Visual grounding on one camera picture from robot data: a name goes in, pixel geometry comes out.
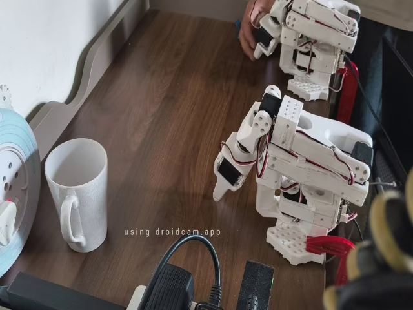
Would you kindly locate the white ceramic mug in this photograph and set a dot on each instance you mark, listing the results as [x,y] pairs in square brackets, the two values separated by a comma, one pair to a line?
[93,210]

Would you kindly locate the white leader robot arm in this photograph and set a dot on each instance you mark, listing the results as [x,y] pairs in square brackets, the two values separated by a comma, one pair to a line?
[322,29]

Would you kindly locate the white lace ornament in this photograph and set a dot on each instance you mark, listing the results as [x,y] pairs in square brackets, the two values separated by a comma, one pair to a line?
[4,95]

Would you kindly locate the grey curved bed frame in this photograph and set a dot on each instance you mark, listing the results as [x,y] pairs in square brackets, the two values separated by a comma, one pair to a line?
[96,51]

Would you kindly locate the person's hand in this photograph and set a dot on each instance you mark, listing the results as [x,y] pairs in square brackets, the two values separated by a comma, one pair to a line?
[250,29]

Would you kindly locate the black power adapter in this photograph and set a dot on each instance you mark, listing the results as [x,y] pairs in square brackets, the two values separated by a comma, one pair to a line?
[171,287]

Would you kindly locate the white follower robot arm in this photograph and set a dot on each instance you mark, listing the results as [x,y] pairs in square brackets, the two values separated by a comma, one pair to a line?
[322,155]

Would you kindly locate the person in beige shirt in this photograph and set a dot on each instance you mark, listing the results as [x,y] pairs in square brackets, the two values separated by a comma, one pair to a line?
[371,64]

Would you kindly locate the white power strip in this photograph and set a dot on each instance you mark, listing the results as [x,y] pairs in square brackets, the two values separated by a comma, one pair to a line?
[138,295]

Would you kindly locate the blurred black and tan object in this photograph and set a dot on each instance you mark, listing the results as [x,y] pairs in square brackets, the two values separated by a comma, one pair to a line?
[380,252]

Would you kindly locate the red table clamp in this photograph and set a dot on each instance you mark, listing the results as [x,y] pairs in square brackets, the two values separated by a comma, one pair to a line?
[326,245]
[350,90]

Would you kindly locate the flat black box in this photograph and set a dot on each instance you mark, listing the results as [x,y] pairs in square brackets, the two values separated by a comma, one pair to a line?
[48,295]

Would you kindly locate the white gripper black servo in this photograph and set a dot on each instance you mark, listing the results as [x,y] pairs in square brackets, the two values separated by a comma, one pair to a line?
[224,170]

